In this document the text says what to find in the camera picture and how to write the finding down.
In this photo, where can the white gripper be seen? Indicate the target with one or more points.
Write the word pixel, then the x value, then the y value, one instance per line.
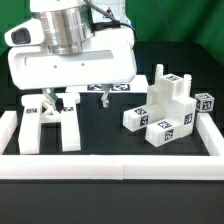
pixel 107 58

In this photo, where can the white chair back frame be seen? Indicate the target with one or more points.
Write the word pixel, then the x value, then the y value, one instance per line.
pixel 39 110

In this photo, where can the white chair seat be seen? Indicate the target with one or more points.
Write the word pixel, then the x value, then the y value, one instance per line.
pixel 169 98

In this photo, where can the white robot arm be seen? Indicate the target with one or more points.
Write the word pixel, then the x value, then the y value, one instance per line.
pixel 72 43

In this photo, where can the white marker sheet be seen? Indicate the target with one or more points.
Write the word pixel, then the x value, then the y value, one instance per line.
pixel 138 85

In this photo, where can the white left fence bar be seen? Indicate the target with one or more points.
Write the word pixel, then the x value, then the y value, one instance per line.
pixel 8 124

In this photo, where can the white fence bar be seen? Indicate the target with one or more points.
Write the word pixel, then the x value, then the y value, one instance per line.
pixel 8 124
pixel 117 167
pixel 210 134

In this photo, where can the white front fence bar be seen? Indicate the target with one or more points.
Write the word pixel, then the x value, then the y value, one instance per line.
pixel 117 167

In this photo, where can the tilted white tagged cube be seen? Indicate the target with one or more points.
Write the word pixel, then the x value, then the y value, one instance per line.
pixel 204 102

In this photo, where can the white right fence bar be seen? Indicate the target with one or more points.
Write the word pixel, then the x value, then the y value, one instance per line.
pixel 210 134

